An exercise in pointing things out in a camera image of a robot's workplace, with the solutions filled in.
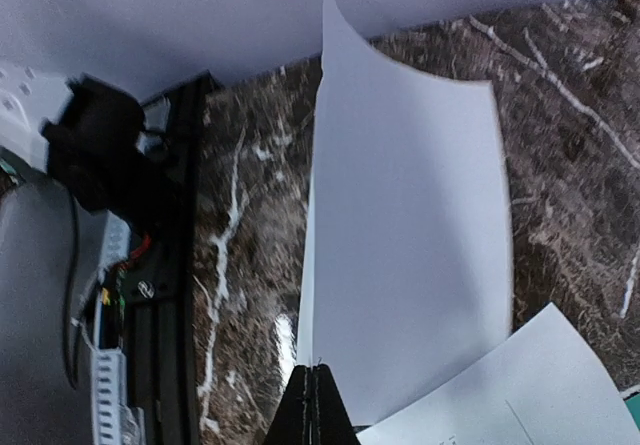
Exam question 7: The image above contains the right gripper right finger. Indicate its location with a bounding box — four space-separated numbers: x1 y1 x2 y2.
312 364 360 445

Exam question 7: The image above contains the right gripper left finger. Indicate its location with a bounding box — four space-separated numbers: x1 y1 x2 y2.
263 365 312 445

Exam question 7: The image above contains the printed paper sheet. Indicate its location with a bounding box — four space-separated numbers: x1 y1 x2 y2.
311 0 512 426

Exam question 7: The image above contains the white paper sheet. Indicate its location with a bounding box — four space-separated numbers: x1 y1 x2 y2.
357 304 639 444

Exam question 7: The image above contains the green plastic folder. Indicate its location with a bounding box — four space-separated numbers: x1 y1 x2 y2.
621 384 640 428

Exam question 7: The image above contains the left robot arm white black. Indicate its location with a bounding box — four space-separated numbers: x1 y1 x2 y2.
1 62 180 233

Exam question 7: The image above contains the white slotted cable duct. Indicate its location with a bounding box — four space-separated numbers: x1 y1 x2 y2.
74 213 146 444

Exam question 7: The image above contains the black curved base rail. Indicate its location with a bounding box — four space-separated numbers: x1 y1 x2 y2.
124 72 219 444

